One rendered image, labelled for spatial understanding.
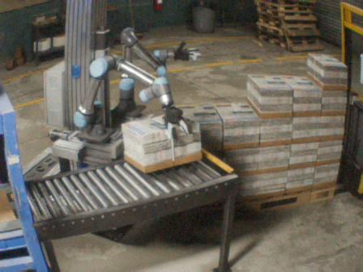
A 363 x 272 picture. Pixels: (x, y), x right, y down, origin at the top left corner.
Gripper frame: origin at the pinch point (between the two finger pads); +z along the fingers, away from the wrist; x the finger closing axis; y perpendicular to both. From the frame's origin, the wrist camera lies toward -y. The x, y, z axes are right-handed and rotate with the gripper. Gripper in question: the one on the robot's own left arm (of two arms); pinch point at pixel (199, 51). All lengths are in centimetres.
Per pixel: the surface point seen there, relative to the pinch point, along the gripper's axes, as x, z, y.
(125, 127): 103, -53, 7
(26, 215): 205, -105, -5
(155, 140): 119, -36, 6
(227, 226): 136, 6, 61
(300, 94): 43, 76, 15
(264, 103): 46, 44, 22
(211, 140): 54, 4, 48
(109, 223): 167, -64, 29
